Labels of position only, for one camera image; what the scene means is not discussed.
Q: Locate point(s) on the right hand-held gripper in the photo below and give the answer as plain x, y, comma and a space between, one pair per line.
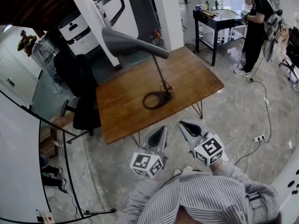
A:
209, 149

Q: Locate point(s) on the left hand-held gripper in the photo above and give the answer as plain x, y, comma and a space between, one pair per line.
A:
146, 164

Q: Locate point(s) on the grey desk lamp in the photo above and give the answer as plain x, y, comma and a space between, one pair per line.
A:
123, 43

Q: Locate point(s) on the person's right forearm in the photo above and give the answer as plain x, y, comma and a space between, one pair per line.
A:
224, 171

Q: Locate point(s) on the person's left forearm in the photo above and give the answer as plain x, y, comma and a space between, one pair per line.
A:
147, 185

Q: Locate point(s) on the black hairpin table leg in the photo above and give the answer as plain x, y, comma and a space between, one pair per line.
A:
199, 108
136, 139

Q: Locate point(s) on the person's white shoe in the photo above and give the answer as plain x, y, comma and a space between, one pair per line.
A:
177, 172

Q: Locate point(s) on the white power strip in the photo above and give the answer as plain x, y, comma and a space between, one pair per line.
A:
259, 138

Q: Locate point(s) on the person in striped shirt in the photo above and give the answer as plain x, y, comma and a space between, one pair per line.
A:
201, 195

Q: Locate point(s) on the black curved railing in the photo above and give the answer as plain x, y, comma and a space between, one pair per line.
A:
64, 148

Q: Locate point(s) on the white plastic bottle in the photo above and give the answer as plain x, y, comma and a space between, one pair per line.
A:
201, 31

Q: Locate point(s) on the grey waste bin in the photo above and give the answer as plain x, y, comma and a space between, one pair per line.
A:
44, 160

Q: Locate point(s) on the black console table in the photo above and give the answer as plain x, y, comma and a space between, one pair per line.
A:
217, 20

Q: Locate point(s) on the black mesh office chair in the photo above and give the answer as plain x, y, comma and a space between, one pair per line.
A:
292, 50

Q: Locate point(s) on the blue mug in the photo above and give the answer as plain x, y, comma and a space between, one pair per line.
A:
198, 7

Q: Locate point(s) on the red button box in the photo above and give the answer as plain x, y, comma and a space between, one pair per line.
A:
48, 218

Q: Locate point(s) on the clear acrylic panel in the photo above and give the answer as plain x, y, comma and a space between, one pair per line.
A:
45, 55

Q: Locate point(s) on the white service robot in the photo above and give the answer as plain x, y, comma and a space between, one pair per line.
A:
73, 29

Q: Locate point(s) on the large white black machine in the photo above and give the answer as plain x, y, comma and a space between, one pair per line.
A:
130, 8

